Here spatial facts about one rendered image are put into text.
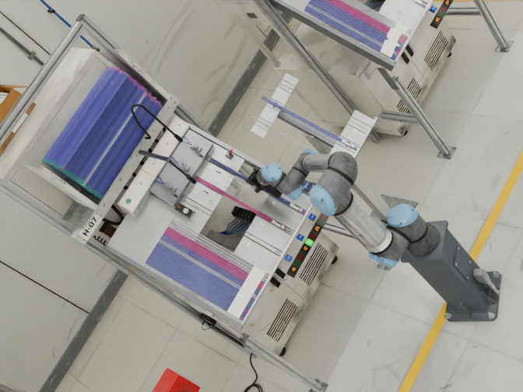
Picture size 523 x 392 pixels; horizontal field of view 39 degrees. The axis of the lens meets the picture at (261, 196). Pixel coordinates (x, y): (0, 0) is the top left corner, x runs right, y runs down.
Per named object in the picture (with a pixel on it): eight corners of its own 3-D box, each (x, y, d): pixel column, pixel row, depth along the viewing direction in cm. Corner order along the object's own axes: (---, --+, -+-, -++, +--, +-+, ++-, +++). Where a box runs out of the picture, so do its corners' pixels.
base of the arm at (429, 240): (442, 223, 308) (433, 211, 302) (437, 255, 301) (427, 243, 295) (410, 226, 317) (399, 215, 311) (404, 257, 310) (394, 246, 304)
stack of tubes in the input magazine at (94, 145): (163, 105, 326) (122, 66, 309) (100, 200, 314) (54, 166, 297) (149, 102, 335) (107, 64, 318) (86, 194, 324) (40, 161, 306)
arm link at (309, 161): (352, 141, 268) (299, 144, 314) (336, 166, 266) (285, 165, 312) (374, 161, 272) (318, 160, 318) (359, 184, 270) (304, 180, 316)
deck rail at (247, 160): (317, 199, 342) (318, 195, 336) (315, 202, 341) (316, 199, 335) (187, 126, 350) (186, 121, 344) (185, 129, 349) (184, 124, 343)
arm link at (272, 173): (277, 185, 302) (260, 173, 301) (270, 189, 313) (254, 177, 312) (287, 169, 304) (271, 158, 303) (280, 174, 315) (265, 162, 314)
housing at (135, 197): (192, 134, 350) (190, 124, 336) (136, 220, 338) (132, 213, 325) (178, 126, 351) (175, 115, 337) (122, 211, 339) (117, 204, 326)
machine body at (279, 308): (345, 253, 405) (284, 194, 366) (282, 365, 389) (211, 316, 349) (268, 227, 453) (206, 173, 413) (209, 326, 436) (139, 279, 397)
